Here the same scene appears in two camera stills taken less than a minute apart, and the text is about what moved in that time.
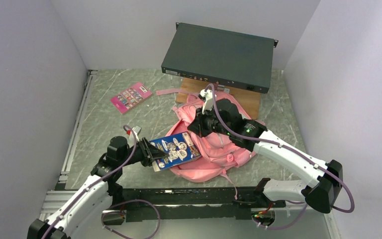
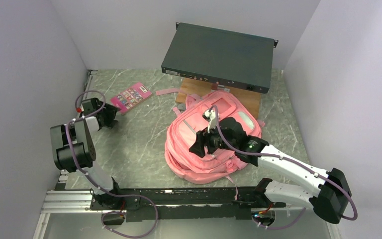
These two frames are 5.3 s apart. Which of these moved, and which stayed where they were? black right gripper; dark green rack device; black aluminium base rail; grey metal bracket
Moved: black right gripper
Stayed: grey metal bracket; black aluminium base rail; dark green rack device
